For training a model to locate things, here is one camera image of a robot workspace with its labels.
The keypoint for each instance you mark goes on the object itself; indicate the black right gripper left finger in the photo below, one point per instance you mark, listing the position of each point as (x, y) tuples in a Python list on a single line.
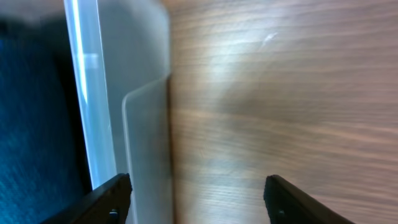
[(109, 203)]

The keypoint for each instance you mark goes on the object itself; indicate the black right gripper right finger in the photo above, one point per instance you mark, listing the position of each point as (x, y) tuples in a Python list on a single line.
[(287, 204)]

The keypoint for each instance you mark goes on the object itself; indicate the teal towel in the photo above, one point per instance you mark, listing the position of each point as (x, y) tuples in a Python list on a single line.
[(39, 174)]

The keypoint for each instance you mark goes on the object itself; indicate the black cloth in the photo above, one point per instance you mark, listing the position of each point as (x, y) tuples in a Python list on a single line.
[(53, 34)]

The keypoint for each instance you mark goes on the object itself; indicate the clear plastic container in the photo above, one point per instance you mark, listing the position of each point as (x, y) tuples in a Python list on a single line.
[(121, 61)]

